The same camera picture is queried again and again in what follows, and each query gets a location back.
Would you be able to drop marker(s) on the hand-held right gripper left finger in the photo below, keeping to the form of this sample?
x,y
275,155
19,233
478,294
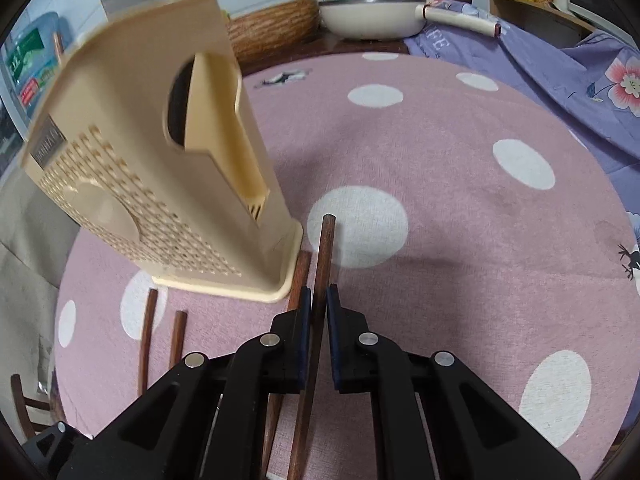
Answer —
x,y
305,340

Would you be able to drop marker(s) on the blue water jug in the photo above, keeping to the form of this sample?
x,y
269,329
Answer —
x,y
30,60

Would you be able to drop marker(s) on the purple floral cloth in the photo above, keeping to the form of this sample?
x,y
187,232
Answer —
x,y
550,90

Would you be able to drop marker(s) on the beige draped cloth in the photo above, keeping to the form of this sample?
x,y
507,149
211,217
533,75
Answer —
x,y
25,285

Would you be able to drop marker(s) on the pink polka dot tablecloth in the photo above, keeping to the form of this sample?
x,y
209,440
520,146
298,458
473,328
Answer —
x,y
450,260

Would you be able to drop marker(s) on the woven basket sink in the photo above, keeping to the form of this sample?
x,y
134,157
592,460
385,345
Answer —
x,y
280,30

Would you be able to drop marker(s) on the cream plastic utensil holder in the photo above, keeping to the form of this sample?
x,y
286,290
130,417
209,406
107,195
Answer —
x,y
150,200

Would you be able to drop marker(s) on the dark wooden counter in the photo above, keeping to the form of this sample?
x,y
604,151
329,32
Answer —
x,y
350,46

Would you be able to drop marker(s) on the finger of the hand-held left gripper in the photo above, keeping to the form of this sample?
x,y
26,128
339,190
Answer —
x,y
62,442

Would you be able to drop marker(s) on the dark wooden chair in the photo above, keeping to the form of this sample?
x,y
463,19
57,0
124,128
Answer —
x,y
30,405

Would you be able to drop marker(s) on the wooden box shelf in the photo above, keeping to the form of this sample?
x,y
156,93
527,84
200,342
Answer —
x,y
540,22

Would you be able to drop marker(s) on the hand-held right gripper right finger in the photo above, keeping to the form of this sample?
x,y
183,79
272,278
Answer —
x,y
334,345

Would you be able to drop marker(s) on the brown wooden chopstick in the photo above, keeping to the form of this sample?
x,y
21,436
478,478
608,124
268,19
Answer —
x,y
177,337
146,340
300,277
325,252

